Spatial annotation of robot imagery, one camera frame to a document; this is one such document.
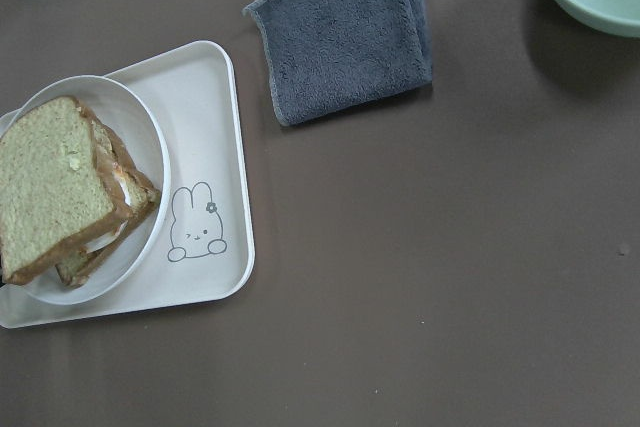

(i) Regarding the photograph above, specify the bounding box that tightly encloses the bread slice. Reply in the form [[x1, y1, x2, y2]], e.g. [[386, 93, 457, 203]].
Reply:
[[1, 95, 132, 285], [53, 116, 163, 289]]

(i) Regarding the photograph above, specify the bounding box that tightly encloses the bread slice on plate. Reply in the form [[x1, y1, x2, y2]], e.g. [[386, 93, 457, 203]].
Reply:
[[53, 116, 163, 289]]

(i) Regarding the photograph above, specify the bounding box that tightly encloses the white round plate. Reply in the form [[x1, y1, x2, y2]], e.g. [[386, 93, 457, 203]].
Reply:
[[1, 75, 171, 306]]

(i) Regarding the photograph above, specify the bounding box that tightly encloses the fried egg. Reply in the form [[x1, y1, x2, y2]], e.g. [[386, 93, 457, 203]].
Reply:
[[79, 121, 139, 253]]

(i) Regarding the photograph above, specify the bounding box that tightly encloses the cream rabbit tray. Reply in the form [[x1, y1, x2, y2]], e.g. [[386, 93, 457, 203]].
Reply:
[[1, 41, 255, 328]]

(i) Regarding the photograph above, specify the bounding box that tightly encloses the grey folded cloth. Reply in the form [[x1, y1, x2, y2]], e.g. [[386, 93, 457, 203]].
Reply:
[[243, 0, 433, 126]]

